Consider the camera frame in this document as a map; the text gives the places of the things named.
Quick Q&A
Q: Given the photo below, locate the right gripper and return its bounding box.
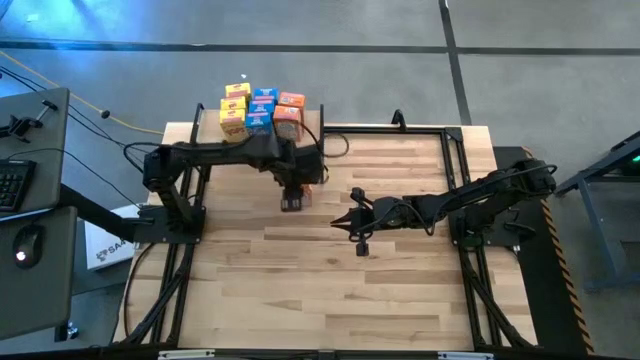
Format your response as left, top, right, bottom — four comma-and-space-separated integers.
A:
330, 187, 416, 258

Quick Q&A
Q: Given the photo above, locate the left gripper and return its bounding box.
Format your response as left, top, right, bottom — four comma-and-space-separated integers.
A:
272, 137, 326, 213

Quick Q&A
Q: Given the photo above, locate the black hazard-striped base platform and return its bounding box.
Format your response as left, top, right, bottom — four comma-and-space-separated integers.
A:
492, 144, 597, 357

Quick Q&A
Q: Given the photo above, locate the white printed carton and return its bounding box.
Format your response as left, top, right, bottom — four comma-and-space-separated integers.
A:
83, 203, 141, 271

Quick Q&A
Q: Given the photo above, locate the black diagonal strut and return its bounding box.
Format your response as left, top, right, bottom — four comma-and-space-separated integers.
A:
59, 183, 146, 244

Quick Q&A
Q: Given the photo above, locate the grey-blue metal workbench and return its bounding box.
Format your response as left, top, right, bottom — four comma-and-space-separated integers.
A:
549, 128, 640, 294

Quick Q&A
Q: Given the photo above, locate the black computer mouse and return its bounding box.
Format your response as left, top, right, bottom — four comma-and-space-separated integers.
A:
12, 223, 45, 270

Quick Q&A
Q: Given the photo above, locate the dark grey side desk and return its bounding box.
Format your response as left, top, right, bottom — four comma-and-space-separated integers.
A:
0, 87, 79, 342

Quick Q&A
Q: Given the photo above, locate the black computer keyboard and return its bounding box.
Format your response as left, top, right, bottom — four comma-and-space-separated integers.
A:
0, 158, 38, 214

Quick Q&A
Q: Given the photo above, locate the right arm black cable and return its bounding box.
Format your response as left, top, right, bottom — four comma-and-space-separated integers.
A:
349, 164, 559, 239

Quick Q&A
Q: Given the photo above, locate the black aluminium table frame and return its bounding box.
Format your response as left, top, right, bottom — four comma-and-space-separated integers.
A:
114, 109, 539, 351

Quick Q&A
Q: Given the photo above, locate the white edge bracket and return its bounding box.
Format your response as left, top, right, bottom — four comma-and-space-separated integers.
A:
158, 349, 216, 360
437, 351, 496, 360

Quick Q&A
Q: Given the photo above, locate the black floor cable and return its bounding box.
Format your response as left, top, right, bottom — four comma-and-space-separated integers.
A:
0, 64, 161, 206

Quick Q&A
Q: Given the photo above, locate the yellow floor cable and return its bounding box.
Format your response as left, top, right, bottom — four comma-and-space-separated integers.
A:
0, 49, 166, 136

